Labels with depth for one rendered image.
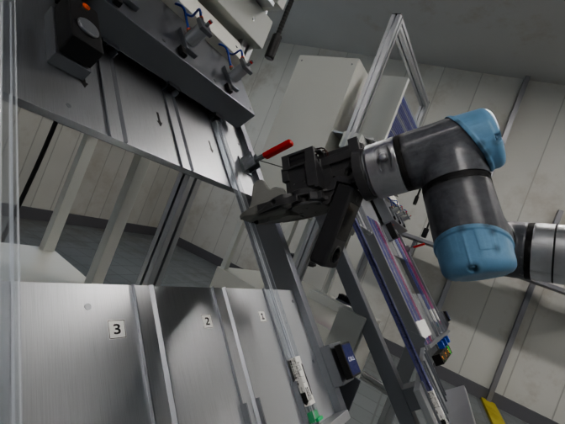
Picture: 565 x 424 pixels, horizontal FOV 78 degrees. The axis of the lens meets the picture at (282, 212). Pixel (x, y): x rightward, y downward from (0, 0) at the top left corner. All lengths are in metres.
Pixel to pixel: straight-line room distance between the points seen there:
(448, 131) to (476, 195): 0.08
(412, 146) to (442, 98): 4.08
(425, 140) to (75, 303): 0.39
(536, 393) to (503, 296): 0.89
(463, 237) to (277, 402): 0.28
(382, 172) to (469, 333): 3.75
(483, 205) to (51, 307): 0.40
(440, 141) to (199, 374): 0.36
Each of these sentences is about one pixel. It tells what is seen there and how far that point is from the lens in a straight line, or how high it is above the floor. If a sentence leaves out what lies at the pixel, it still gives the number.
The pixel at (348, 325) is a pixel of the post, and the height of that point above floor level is 0.80.
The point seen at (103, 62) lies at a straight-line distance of 0.55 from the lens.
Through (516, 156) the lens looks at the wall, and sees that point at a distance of 4.35.
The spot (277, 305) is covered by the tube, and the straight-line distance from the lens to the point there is 0.51.
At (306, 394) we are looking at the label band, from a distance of 0.51.
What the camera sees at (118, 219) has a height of 0.81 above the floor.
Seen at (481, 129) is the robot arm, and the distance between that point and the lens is 0.44.
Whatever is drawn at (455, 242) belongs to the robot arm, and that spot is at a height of 1.00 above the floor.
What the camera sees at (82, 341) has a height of 0.82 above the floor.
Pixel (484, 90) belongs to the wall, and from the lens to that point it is 4.58.
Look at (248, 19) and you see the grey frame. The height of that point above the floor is 1.33.
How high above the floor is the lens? 0.96
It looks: level
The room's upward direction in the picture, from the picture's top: 21 degrees clockwise
